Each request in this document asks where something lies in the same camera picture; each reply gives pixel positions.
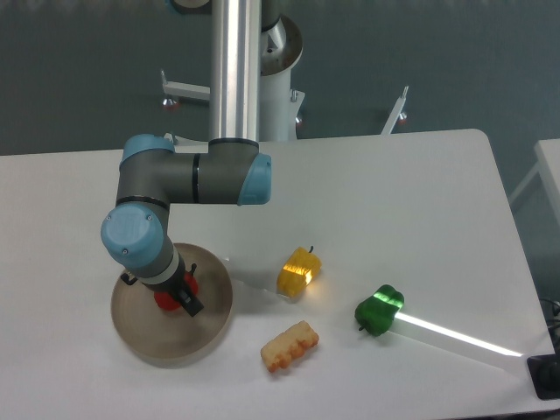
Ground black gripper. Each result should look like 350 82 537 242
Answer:
120 257 204 317

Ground red toy pepper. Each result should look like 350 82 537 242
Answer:
153 263 199 312

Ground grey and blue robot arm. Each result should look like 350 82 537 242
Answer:
101 1 272 317

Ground beige round plate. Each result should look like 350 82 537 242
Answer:
110 243 234 368

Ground yellow toy pepper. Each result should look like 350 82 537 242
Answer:
276 246 322 298

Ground green toy pepper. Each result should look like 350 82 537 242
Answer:
354 284 405 337

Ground orange toy corn piece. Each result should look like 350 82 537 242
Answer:
260 320 319 373

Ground black box at table edge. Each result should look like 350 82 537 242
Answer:
527 354 559 401

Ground white side table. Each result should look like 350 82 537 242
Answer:
508 139 559 218

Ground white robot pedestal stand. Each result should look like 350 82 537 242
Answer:
160 4 409 142

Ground black cables at right edge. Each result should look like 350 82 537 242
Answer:
538 297 560 355

